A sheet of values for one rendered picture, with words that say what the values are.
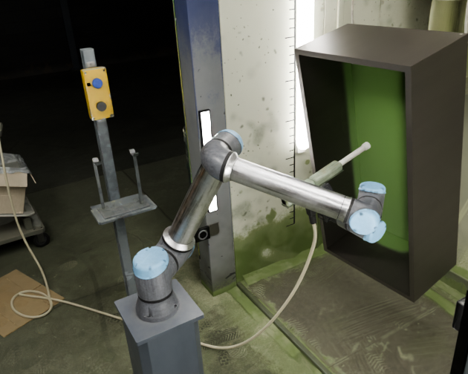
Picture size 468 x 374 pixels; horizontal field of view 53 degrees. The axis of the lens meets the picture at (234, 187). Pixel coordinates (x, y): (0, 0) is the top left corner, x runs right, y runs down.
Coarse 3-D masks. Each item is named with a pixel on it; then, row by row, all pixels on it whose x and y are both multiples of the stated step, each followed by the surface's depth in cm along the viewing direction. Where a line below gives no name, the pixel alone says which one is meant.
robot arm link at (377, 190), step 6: (360, 186) 162; (366, 186) 161; (372, 186) 161; (378, 186) 161; (384, 186) 161; (360, 192) 162; (366, 192) 160; (372, 192) 159; (378, 192) 158; (384, 192) 160; (378, 198) 157; (384, 198) 162
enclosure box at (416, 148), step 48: (336, 48) 195; (384, 48) 182; (432, 48) 171; (336, 96) 233; (384, 96) 224; (432, 96) 176; (336, 144) 245; (384, 144) 240; (432, 144) 187; (432, 192) 200; (336, 240) 274; (384, 240) 266; (432, 240) 215
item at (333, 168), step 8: (368, 144) 200; (352, 152) 198; (360, 152) 199; (344, 160) 195; (328, 168) 192; (336, 168) 192; (312, 176) 191; (320, 176) 189; (328, 176) 191; (320, 184) 190; (288, 208) 184; (312, 216) 196
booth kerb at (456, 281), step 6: (450, 270) 294; (444, 276) 298; (450, 276) 294; (456, 276) 290; (444, 282) 299; (450, 282) 295; (456, 282) 291; (462, 282) 287; (456, 288) 292; (462, 288) 288
